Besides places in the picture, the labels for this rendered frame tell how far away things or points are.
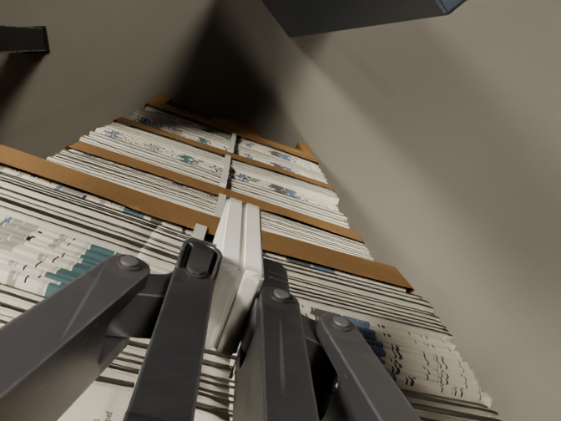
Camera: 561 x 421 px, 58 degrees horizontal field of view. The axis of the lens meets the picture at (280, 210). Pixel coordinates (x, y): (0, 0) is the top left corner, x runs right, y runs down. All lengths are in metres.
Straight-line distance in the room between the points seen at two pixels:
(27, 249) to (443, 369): 0.25
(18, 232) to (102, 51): 0.99
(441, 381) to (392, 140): 1.02
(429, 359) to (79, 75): 1.11
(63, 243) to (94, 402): 0.11
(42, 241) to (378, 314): 0.21
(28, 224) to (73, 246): 0.03
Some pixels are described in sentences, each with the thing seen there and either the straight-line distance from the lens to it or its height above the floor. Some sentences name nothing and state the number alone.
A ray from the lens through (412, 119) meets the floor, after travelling 1.31.
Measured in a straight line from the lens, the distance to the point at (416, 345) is 0.35.
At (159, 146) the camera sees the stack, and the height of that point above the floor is 0.49.
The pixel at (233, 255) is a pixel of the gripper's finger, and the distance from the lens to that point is 0.16.
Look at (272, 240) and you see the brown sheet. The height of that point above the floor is 0.86.
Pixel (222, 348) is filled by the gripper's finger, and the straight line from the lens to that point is 0.17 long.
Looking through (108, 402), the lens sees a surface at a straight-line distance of 0.23.
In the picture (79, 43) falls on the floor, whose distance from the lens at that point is 1.30.
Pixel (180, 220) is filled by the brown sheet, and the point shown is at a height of 0.88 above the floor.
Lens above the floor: 1.24
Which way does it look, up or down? 71 degrees down
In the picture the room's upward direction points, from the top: 170 degrees clockwise
